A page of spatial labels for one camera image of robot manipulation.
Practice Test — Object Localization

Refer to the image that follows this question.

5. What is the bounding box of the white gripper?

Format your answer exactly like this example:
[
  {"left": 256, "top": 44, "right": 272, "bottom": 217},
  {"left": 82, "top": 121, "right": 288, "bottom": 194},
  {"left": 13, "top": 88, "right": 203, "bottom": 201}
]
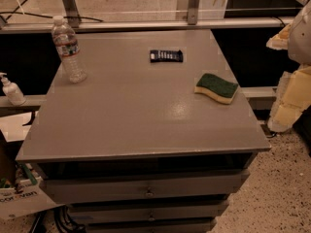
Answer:
[{"left": 266, "top": 23, "right": 311, "bottom": 132}]

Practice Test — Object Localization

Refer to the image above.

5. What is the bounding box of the white pump dispenser bottle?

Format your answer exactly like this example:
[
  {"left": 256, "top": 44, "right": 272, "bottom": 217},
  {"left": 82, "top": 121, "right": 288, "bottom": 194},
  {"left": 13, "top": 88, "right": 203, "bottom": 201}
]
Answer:
[{"left": 0, "top": 73, "right": 26, "bottom": 106}]

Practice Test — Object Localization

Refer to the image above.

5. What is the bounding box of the clear plastic water bottle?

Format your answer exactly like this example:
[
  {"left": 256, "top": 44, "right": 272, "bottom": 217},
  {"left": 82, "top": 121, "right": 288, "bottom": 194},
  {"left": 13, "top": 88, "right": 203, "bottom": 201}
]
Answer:
[{"left": 52, "top": 16, "right": 87, "bottom": 83}]

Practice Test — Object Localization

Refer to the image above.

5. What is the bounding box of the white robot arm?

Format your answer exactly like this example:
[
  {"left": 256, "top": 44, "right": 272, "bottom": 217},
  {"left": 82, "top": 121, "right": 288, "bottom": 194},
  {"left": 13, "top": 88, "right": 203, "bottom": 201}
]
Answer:
[{"left": 266, "top": 1, "right": 311, "bottom": 132}]

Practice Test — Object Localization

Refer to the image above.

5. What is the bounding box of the green and yellow sponge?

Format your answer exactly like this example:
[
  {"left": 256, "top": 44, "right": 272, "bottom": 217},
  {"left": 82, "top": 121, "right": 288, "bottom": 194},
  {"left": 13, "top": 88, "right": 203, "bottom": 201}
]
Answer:
[{"left": 194, "top": 73, "right": 238, "bottom": 105}]

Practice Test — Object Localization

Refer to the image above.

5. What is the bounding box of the grey drawer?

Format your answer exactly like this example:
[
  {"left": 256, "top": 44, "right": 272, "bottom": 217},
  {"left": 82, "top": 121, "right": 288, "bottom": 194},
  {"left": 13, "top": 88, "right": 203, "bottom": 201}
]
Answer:
[
  {"left": 86, "top": 217, "right": 216, "bottom": 233},
  {"left": 69, "top": 200, "right": 228, "bottom": 224},
  {"left": 41, "top": 170, "right": 250, "bottom": 204}
]

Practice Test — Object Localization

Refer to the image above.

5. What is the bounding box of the black floor cable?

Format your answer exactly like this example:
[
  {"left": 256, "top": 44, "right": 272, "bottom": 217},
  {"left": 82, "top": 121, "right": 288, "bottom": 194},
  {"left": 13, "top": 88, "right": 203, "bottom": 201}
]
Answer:
[{"left": 0, "top": 0, "right": 105, "bottom": 23}]

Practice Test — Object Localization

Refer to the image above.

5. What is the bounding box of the bottom grey drawer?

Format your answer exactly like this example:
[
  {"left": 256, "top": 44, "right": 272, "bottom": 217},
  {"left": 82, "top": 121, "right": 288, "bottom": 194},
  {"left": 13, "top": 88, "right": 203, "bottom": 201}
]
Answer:
[{"left": 86, "top": 217, "right": 216, "bottom": 233}]

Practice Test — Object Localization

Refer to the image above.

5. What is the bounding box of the black cable bundle under cabinet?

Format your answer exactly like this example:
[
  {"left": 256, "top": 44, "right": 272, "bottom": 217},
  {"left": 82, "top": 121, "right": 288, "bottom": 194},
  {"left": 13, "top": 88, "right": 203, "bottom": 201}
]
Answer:
[{"left": 28, "top": 206, "right": 86, "bottom": 233}]

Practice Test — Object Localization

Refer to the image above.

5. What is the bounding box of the top grey drawer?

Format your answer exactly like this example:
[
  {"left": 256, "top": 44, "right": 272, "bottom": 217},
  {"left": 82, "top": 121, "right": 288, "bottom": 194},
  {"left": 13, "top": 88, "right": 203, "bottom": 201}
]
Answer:
[{"left": 41, "top": 170, "right": 250, "bottom": 204}]

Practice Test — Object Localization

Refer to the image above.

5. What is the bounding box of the middle grey drawer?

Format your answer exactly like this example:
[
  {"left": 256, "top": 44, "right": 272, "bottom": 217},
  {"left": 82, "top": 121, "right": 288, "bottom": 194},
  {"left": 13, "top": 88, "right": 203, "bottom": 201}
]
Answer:
[{"left": 69, "top": 200, "right": 228, "bottom": 224}]

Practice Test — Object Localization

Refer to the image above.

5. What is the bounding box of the metal frame rail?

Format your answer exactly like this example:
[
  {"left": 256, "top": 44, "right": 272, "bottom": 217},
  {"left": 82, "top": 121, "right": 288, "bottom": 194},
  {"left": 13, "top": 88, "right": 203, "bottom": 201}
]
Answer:
[{"left": 0, "top": 16, "right": 295, "bottom": 35}]

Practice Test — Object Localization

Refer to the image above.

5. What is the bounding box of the black snack bar wrapper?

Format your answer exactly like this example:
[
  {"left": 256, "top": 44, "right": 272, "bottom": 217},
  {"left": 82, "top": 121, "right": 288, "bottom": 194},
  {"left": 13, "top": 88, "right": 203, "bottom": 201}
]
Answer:
[{"left": 150, "top": 50, "right": 184, "bottom": 63}]

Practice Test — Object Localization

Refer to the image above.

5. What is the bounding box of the grey metal drawer cabinet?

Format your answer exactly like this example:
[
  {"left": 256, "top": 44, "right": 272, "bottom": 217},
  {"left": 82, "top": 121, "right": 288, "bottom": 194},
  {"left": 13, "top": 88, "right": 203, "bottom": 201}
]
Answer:
[{"left": 15, "top": 28, "right": 272, "bottom": 233}]

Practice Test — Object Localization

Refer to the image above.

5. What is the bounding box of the white cardboard box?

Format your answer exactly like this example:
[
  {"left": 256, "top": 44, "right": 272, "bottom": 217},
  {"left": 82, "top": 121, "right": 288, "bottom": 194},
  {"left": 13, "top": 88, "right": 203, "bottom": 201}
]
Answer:
[{"left": 0, "top": 177, "right": 59, "bottom": 220}]

